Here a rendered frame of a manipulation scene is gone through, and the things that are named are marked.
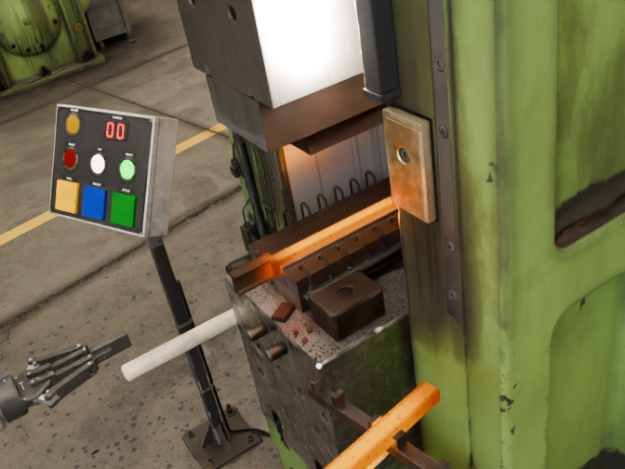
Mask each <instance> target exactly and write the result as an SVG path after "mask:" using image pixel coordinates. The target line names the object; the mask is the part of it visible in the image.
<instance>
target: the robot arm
mask: <svg viewBox="0 0 625 469"><path fill-rule="evenodd" d="M83 345H84V346H83ZM131 346H132V344H131V342H130V339H129V338H128V335H127V333H126V332H125V331H124V330H123V331H121V332H119V333H117V334H115V335H113V336H112V337H110V338H108V339H106V340H104V341H101V342H98V343H96V344H94V345H92V346H90V347H88V346H87V344H86V343H84V344H82V343H78V344H76V345H73V346H70V347H67V348H64V349H61V350H58V351H56V352H53V353H50V354H47V355H43V356H38V357H31V358H29V359H28V360H27V363H28V364H29V366H28V368H27V369H26V370H24V371H22V372H21V373H20V374H19V375H18V376H16V377H12V375H10V374H7V375H6V376H4V377H2V378H0V433H1V432H3V431H5V430H6V428H7V427H6V423H5V421H7V422H8V423H10V422H13V421H15V420H17V419H18V418H20V417H22V416H24V415H26V414H27V413H28V412H29V407H32V406H36V405H39V404H41V403H45V404H47V405H48V407H49V408H50V409H53V408H54V407H55V406H56V405H57V404H58V403H59V402H60V401H61V400H62V399H63V398H64V397H65V396H66V395H68V394H69V393H71V392H72V391H73V390H75V389H76V388H78V387H79V386H80V385H82V384H83V383H85V382H86V381H88V380H89V379H91V378H92V377H93V376H95V375H96V374H97V373H98V372H97V370H99V367H98V364H99V363H101V362H103V361H105V360H106V359H108V358H110V357H112V356H113V355H116V354H118V353H120V352H122V351H124V350H125V349H127V348H129V347H131ZM48 371H49V372H48Z"/></svg>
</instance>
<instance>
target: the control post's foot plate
mask: <svg viewBox="0 0 625 469"><path fill-rule="evenodd" d="M226 406H227V408H226V409H225V410H224V411H223V412H224V414H225V417H226V420H227V422H228V424H229V426H230V428H231V429H232V430H238V429H243V428H252V427H251V426H249V424H248V423H247V422H246V420H245V419H244V418H243V417H242V416H241V414H240V413H239V412H238V410H237V409H236V408H235V407H234V406H231V407H230V404H229V403H227V404H226ZM220 417H221V419H222V422H223V425H224V428H225V431H226V434H227V437H228V438H226V436H225V434H224V433H223V431H222V428H221V426H220V424H219V425H217V431H218V434H219V439H220V441H221V442H220V443H219V442H218V440H217V438H216V435H215V433H214V430H213V427H212V425H211V423H209V420H207V421H205V422H203V423H201V424H200V425H198V426H196V427H194V428H193V429H192V430H191V429H189V430H188V431H187V432H186V433H185V434H184V435H183V436H182V437H181V438H182V439H183V441H184V442H185V445H186V446H187V448H188V449H189V450H190V451H191V452H192V454H193V457H194V458H195V459H196V460H197V461H198V462H199V463H200V465H201V466H202V467H203V466H204V465H206V464H207V463H208V462H211V463H212V464H213V465H214V467H215V469H220V468H221V467H223V466H225V465H227V464H230V463H232V462H234V461H236V460H238V458H240V457H241V456H242V455H244V454H246V453H248V452H249V451H251V450H252V449H254V448H255V447H256V446H257V445H259V444H261V443H262V442H263V439H262V437H261V436H260V435H259V434H257V433H256V431H243V432H238V433H231V432H229V431H228V430H227V428H226V425H225V423H224V420H223V418H222V416H221V414H220Z"/></svg>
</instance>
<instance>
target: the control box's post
mask: <svg viewBox="0 0 625 469"><path fill-rule="evenodd" d="M145 239H146V242H147V244H148V246H149V249H150V251H151V253H152V256H153V261H154V264H155V267H156V270H157V273H158V275H159V277H160V280H161V283H162V286H163V289H164V292H165V294H166V299H167V301H168V304H169V307H170V310H171V313H172V315H173V318H174V321H175V322H176V323H177V325H178V326H180V325H182V324H184V323H186V322H188V321H189V318H188V316H187V313H186V309H185V306H184V303H183V300H182V297H181V295H180V290H179V287H178V284H177V281H176V278H175V276H174V273H173V270H172V267H171V264H170V261H169V258H168V256H167V253H166V248H165V245H164V240H163V237H162V236H152V237H145ZM177 328H178V327H177ZM191 329H192V327H191V324H189V325H187V326H185V327H183V328H178V332H179V335H181V334H183V333H185V332H187V331H189V330H191ZM185 353H186V355H187V358H188V361H189V364H190V367H191V370H192V373H193V376H194V379H195V382H196V385H197V387H198V388H199V390H200V391H204V390H205V389H206V388H208V387H210V386H211V385H210V382H209V379H208V377H207V374H206V369H205V366H204V363H203V360H202V357H201V355H200V352H199V349H198V346H195V347H194V348H193V349H191V350H189V351H187V352H185ZM199 394H200V393H199ZM200 396H201V398H202V402H203V404H204V407H205V410H206V415H207V417H208V420H209V423H211V425H212V427H213V430H214V433H215V435H216V438H217V440H218V442H219V443H220V442H221V441H220V439H219V434H218V431H217V425H219V424H220V426H221V428H222V431H223V433H224V434H225V436H226V438H228V437H227V434H226V431H225V428H224V425H223V422H222V419H221V417H220V413H219V409H218V405H217V402H216V399H215V397H214V394H213V391H212V389H210V390H209V391H207V392H205V393H203V394H200Z"/></svg>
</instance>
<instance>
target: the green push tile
mask: <svg viewBox="0 0 625 469"><path fill-rule="evenodd" d="M137 198H138V197H137V196H136V195H132V194H124V193H119V192H113V200H112V210H111V223H115V224H119V225H123V226H126V227H130V228H135V219H136V208H137Z"/></svg>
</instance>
